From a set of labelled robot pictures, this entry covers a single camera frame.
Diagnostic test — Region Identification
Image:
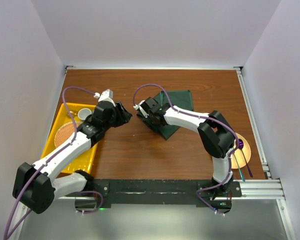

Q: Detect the green cloth napkin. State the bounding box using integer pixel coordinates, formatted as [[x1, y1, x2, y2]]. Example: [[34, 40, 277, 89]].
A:
[[136, 90, 194, 140]]

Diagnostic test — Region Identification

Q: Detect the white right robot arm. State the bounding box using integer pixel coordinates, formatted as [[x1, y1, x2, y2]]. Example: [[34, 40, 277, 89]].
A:
[[134, 97, 238, 197]]

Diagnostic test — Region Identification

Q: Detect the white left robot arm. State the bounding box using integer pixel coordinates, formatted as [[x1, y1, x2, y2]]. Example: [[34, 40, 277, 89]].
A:
[[12, 101, 132, 214]]

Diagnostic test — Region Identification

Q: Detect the white cup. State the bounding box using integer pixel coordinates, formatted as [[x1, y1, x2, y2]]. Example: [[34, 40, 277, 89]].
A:
[[77, 108, 92, 121]]

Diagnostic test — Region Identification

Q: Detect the woven round coaster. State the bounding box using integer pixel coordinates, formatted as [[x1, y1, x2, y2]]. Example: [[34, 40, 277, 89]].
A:
[[53, 122, 75, 148]]

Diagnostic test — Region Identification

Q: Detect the yellow plastic tray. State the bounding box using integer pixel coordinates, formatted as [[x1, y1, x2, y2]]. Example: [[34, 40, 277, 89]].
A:
[[41, 102, 97, 174]]

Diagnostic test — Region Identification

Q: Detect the purple spoon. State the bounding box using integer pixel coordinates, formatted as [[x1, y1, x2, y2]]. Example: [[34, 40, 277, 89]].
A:
[[238, 138, 253, 178]]

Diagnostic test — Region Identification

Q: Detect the round wooden plate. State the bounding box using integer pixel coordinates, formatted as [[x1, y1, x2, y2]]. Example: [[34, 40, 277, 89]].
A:
[[231, 133, 252, 170]]

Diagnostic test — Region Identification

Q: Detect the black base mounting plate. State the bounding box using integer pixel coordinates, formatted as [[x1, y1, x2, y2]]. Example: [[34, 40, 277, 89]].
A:
[[70, 179, 242, 213]]

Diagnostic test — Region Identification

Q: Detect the iridescent fork on plate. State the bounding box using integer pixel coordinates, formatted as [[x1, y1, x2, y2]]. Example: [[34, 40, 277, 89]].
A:
[[233, 152, 246, 182]]

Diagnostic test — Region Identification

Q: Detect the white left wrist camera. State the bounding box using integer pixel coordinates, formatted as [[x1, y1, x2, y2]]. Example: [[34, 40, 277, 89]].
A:
[[93, 89, 115, 105]]

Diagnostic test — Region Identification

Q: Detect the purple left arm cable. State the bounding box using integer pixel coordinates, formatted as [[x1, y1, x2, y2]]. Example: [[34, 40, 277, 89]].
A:
[[3, 86, 98, 240]]

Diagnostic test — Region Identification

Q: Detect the aluminium frame rail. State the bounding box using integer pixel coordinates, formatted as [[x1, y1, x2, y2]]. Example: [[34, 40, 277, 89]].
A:
[[234, 66, 297, 240]]

